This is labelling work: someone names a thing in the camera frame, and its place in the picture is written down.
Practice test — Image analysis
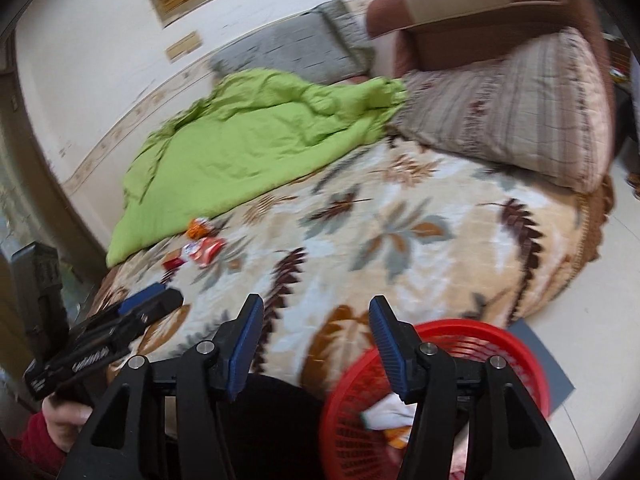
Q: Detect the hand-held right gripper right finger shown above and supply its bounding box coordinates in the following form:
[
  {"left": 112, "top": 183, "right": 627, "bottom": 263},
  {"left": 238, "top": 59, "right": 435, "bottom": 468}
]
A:
[{"left": 368, "top": 296, "right": 576, "bottom": 480}]

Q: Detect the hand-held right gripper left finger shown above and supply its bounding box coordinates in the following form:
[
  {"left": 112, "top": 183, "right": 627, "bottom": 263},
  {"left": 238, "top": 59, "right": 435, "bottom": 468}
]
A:
[{"left": 57, "top": 293, "right": 265, "bottom": 480}]

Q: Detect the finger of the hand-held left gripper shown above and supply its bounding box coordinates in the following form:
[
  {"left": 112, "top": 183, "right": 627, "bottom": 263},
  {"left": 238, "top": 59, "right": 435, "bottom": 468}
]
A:
[
  {"left": 118, "top": 282, "right": 167, "bottom": 313},
  {"left": 131, "top": 288, "right": 185, "bottom": 328}
]

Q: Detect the white tissue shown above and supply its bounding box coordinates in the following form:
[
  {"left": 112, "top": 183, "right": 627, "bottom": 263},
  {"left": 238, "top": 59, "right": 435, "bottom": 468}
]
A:
[{"left": 362, "top": 392, "right": 416, "bottom": 431}]

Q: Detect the red plastic basket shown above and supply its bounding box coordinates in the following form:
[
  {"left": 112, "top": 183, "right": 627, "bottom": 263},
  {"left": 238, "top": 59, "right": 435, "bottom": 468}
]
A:
[{"left": 319, "top": 319, "right": 551, "bottom": 480}]

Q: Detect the person's left forearm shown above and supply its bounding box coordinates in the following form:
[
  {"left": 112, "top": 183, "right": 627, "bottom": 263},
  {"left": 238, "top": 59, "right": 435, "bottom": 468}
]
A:
[{"left": 10, "top": 415, "right": 68, "bottom": 480}]

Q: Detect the person's left hand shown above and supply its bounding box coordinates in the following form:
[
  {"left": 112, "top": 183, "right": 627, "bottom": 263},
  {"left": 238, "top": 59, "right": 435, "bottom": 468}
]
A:
[{"left": 41, "top": 392, "right": 96, "bottom": 453}]

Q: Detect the red and white wrapper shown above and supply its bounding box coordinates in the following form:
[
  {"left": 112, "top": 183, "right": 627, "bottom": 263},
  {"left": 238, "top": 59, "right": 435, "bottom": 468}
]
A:
[{"left": 182, "top": 237, "right": 226, "bottom": 268}]

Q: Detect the green blanket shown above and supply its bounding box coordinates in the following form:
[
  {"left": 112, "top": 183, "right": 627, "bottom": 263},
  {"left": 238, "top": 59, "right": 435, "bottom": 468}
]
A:
[{"left": 106, "top": 66, "right": 408, "bottom": 267}]

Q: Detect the grey floor mat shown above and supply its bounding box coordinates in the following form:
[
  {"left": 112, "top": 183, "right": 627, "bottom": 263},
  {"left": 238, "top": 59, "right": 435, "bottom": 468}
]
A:
[{"left": 510, "top": 317, "right": 576, "bottom": 406}]

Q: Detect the striped beige pillow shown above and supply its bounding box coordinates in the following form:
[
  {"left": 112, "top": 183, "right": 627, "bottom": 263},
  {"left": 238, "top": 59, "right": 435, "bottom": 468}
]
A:
[{"left": 390, "top": 27, "right": 615, "bottom": 195}]

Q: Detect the grey pillow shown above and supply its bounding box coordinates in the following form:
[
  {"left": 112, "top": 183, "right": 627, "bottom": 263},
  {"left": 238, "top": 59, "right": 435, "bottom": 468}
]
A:
[{"left": 209, "top": 0, "right": 376, "bottom": 86}]

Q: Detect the brown padded headboard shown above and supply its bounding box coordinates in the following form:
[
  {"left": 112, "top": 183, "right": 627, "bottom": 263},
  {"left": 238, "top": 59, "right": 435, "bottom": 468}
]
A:
[{"left": 366, "top": 0, "right": 608, "bottom": 78}]

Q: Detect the small wall plaque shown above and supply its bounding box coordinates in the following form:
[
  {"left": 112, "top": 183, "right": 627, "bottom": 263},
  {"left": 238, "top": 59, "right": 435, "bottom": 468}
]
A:
[{"left": 165, "top": 31, "right": 202, "bottom": 63}]

